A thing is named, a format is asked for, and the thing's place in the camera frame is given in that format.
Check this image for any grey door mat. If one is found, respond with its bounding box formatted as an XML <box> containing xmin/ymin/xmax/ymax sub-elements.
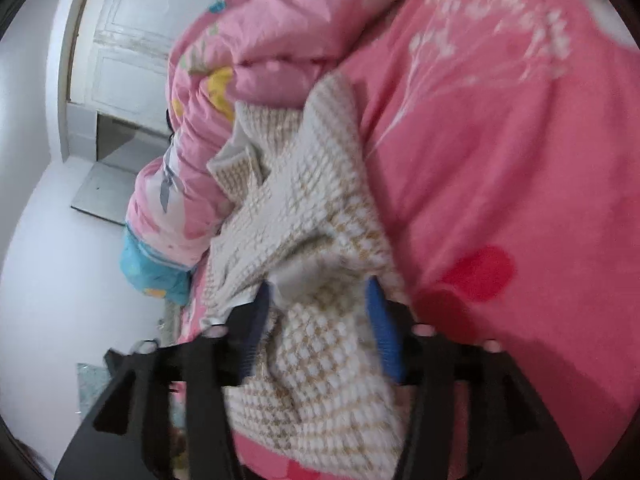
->
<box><xmin>70</xmin><ymin>160</ymin><xmax>138</xmax><ymax>226</ymax></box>

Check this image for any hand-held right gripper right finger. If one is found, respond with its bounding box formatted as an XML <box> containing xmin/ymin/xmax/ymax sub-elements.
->
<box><xmin>365</xmin><ymin>277</ymin><xmax>583</xmax><ymax>480</ymax></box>

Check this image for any white panelled door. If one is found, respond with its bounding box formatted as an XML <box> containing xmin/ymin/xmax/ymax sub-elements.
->
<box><xmin>65</xmin><ymin>0</ymin><xmax>236</xmax><ymax>161</ymax></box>

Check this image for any beige houndstooth knit coat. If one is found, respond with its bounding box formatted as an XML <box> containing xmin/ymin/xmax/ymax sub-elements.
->
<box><xmin>202</xmin><ymin>72</ymin><xmax>416</xmax><ymax>480</ymax></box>

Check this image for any pink floral blanket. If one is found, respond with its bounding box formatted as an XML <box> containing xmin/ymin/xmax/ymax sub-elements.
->
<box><xmin>175</xmin><ymin>0</ymin><xmax>640</xmax><ymax>480</ymax></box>

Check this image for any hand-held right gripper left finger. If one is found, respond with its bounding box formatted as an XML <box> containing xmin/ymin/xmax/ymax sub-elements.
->
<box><xmin>54</xmin><ymin>280</ymin><xmax>273</xmax><ymax>480</ymax></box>

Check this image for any pink teal cartoon quilt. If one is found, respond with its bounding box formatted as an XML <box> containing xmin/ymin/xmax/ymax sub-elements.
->
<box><xmin>119</xmin><ymin>0</ymin><xmax>451</xmax><ymax>306</ymax></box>

